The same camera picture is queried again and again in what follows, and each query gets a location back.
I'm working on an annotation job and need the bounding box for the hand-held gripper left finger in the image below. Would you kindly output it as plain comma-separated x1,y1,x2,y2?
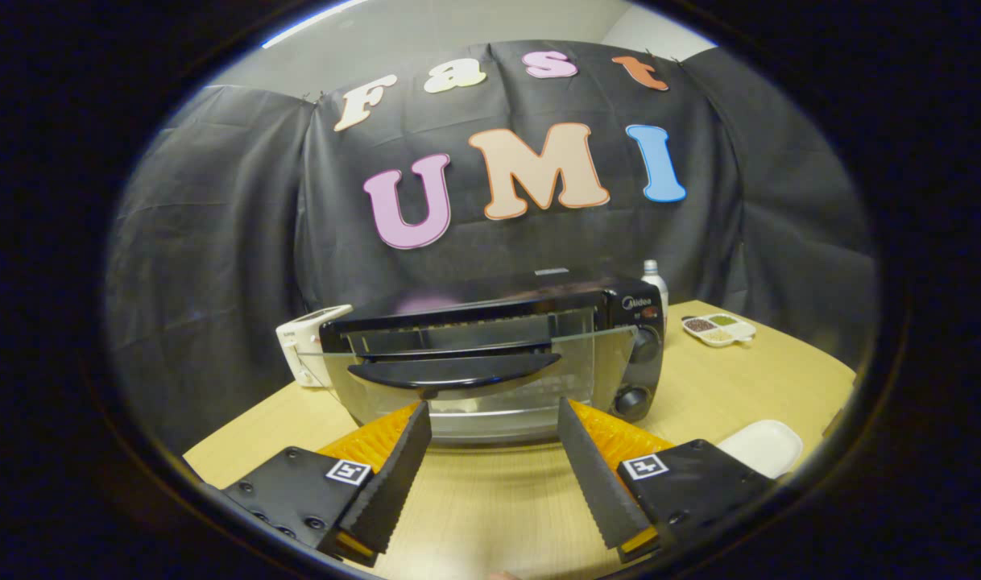
221,400,433,567

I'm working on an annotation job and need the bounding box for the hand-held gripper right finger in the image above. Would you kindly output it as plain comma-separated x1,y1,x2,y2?
557,396,775,564

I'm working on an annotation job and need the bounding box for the black toaster oven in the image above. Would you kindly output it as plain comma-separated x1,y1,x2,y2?
319,272,668,447

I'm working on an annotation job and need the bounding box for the white bread toaster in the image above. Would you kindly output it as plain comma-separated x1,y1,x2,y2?
275,304,354,389

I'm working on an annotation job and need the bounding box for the white plate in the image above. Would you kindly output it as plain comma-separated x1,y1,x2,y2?
716,420,805,480

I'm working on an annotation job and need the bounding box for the white divided seasoning dish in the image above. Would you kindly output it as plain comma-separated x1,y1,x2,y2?
681,313,757,349

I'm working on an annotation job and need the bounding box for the white bottle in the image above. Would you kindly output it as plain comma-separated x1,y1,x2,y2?
641,259,670,323

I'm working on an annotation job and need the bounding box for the black backdrop cloth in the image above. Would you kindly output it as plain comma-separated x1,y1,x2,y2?
104,40,880,457

